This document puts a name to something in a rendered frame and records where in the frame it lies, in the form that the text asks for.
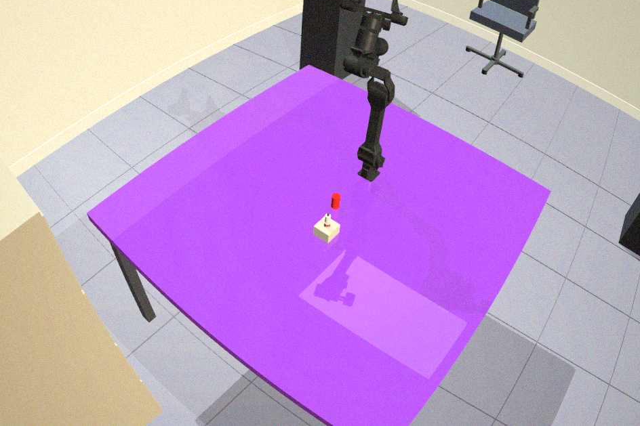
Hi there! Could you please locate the red marker cap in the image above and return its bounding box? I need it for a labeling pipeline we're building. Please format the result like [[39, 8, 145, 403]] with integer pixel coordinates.
[[331, 193, 341, 209]]

